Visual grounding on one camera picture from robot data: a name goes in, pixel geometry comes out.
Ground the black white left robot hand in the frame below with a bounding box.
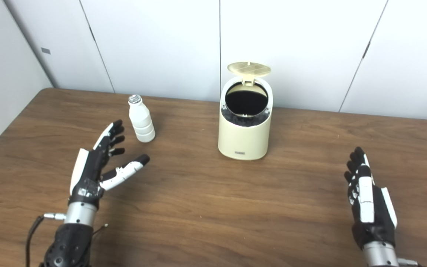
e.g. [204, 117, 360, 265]
[69, 119, 150, 209]

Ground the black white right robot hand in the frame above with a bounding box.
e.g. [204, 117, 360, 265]
[344, 147, 398, 249]

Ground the small white plastic bottle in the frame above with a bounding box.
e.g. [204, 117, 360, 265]
[128, 95, 156, 143]

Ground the cream-colored desktop trash bin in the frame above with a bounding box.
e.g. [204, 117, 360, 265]
[218, 76, 273, 161]

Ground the round cream bin lid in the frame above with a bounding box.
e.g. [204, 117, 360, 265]
[227, 62, 272, 86]

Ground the black bin liner bag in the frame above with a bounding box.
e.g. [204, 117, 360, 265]
[221, 82, 272, 127]

